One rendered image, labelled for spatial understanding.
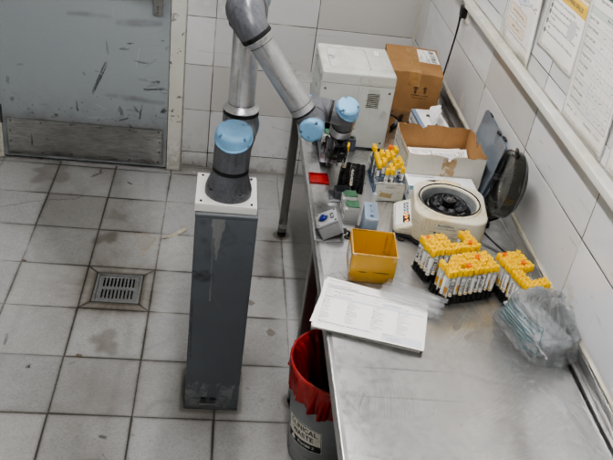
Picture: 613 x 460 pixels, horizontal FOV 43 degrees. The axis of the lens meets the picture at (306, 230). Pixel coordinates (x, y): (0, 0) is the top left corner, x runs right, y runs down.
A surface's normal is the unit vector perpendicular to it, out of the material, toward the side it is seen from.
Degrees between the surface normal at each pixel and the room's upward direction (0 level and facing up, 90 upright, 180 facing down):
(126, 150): 90
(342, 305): 1
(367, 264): 90
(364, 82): 89
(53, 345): 0
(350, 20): 90
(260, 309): 0
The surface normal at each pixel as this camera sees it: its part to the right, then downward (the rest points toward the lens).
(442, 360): 0.13, -0.83
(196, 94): 0.07, 0.55
